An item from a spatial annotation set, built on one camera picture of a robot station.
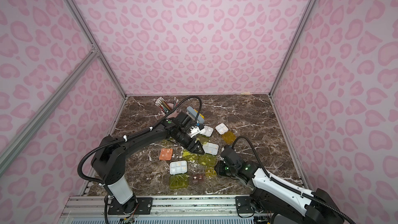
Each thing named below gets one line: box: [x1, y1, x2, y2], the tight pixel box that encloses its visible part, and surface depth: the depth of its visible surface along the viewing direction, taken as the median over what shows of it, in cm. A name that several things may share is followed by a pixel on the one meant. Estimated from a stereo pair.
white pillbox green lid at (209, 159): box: [197, 142, 220, 168], surface depth 90 cm
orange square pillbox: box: [159, 147, 174, 161], surface depth 90 cm
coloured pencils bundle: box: [154, 96, 179, 114], surface depth 98 cm
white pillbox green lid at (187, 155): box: [181, 148, 200, 161], surface depth 91 cm
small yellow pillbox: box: [205, 166, 218, 177], surface depth 83 cm
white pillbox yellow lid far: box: [214, 122, 237, 146], surface depth 100 cm
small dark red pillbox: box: [192, 174, 205, 184], surface depth 83 cm
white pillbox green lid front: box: [168, 160, 189, 190], surface depth 84 cm
